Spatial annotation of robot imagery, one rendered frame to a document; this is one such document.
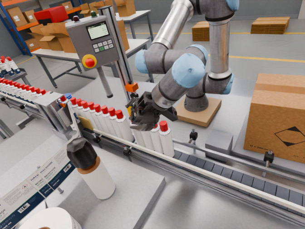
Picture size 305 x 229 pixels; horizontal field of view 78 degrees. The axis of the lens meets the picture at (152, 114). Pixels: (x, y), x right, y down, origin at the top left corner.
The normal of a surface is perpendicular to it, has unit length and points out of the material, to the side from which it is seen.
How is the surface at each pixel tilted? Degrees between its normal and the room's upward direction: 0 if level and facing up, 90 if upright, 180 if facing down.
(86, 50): 90
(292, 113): 90
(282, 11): 90
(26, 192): 90
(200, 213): 0
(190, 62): 44
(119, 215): 0
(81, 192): 0
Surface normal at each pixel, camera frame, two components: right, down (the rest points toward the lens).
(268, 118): -0.47, 0.61
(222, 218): -0.18, -0.77
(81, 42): 0.37, 0.51
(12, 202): 0.76, 0.27
